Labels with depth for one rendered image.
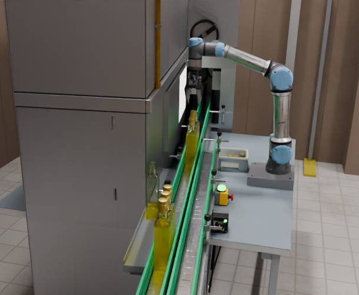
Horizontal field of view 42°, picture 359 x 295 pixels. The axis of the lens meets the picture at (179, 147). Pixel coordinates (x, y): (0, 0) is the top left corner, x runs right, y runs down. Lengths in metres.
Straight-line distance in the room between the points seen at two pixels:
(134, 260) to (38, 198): 0.72
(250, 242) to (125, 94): 0.88
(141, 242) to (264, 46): 3.49
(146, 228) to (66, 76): 0.74
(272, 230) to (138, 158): 0.74
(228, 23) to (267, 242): 1.85
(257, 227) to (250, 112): 3.01
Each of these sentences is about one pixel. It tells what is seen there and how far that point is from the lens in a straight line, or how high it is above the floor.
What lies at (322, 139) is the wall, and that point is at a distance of 5.33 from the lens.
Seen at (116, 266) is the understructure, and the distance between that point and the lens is 2.45.
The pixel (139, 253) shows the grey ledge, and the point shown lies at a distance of 1.89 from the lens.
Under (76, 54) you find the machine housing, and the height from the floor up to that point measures 1.58.
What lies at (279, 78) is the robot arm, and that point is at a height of 1.40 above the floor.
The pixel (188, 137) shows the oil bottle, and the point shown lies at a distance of 2.63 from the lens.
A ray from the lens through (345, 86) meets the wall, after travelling 5.19.
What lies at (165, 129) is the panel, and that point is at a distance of 2.58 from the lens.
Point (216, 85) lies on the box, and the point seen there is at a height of 1.09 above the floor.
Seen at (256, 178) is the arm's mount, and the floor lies 0.80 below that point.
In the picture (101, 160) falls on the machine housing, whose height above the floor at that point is 1.10.
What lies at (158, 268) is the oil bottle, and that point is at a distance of 1.78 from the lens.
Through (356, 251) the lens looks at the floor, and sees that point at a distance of 3.83.
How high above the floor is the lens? 1.91
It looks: 20 degrees down
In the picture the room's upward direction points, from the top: 1 degrees clockwise
